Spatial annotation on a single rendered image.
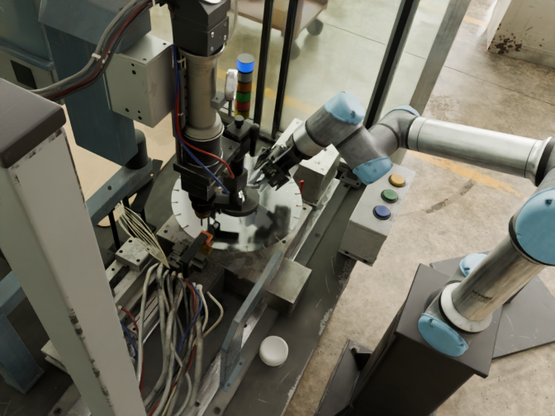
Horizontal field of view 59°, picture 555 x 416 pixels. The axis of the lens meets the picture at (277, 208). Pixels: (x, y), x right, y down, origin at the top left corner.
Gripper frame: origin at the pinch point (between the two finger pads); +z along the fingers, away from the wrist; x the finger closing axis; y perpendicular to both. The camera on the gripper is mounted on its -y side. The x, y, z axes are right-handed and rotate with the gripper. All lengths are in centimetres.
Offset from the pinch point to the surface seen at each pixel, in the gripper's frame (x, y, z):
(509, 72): 100, -286, -2
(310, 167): 10.1, -22.0, -0.3
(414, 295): 54, -8, -5
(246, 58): -23.5, -21.1, -10.5
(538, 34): 95, -305, -28
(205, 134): -16.3, 28.2, -23.5
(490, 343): 73, -2, -16
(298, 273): 24.7, 6.1, 6.4
